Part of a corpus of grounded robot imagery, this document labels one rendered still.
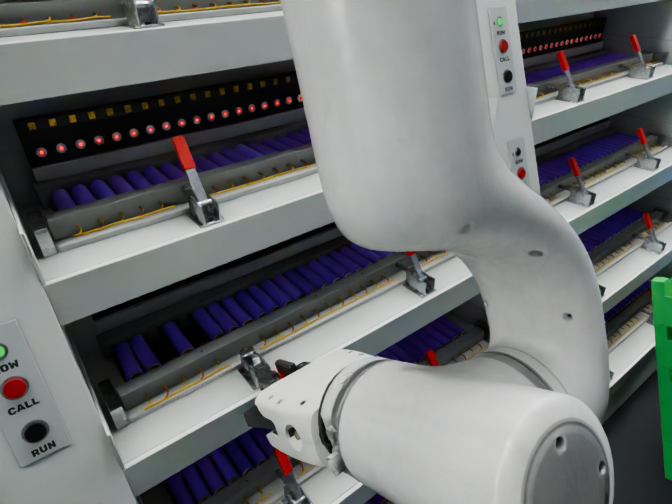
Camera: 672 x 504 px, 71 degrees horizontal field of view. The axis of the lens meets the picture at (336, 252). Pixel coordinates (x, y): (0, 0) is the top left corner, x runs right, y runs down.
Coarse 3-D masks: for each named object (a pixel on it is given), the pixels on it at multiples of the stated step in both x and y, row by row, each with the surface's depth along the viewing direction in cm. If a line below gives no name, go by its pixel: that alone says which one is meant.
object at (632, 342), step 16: (640, 288) 122; (624, 304) 116; (640, 304) 115; (608, 320) 112; (624, 320) 111; (640, 320) 114; (608, 336) 108; (624, 336) 108; (640, 336) 109; (608, 352) 104; (624, 352) 105; (640, 352) 105; (624, 368) 101
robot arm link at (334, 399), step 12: (360, 360) 33; (372, 360) 33; (384, 360) 32; (396, 360) 33; (348, 372) 32; (360, 372) 31; (336, 384) 32; (348, 384) 31; (336, 396) 31; (324, 408) 32; (336, 408) 30; (324, 420) 32; (336, 420) 30; (336, 432) 30; (336, 444) 31; (336, 456) 31; (336, 468) 30
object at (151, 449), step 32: (192, 288) 64; (448, 288) 67; (96, 320) 58; (128, 320) 60; (352, 320) 62; (384, 320) 62; (416, 320) 66; (96, 352) 59; (288, 352) 57; (320, 352) 57; (96, 384) 54; (224, 384) 53; (160, 416) 50; (192, 416) 50; (224, 416) 50; (128, 448) 47; (160, 448) 46; (192, 448) 49; (128, 480) 46; (160, 480) 48
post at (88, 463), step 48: (0, 192) 38; (0, 240) 38; (0, 288) 38; (48, 336) 40; (48, 384) 41; (0, 432) 39; (96, 432) 43; (0, 480) 39; (48, 480) 41; (96, 480) 43
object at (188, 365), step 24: (384, 264) 69; (408, 264) 72; (336, 288) 64; (360, 288) 67; (288, 312) 60; (312, 312) 63; (240, 336) 57; (264, 336) 59; (192, 360) 53; (216, 360) 55; (144, 384) 51; (168, 384) 53; (192, 384) 52; (144, 408) 50
